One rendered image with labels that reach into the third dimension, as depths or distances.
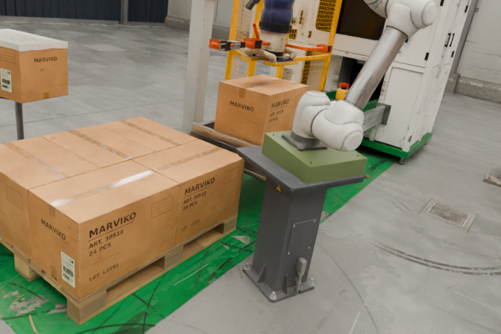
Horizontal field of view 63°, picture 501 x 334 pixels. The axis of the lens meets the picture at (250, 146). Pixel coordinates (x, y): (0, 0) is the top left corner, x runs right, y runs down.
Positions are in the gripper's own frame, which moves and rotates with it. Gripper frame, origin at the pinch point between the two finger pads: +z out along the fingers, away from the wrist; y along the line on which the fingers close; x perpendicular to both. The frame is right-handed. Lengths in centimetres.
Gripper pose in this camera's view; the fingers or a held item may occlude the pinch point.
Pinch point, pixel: (253, 1)
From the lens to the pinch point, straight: 167.6
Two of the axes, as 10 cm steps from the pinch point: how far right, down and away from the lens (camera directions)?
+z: -6.2, 7.9, 0.6
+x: 4.9, 4.4, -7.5
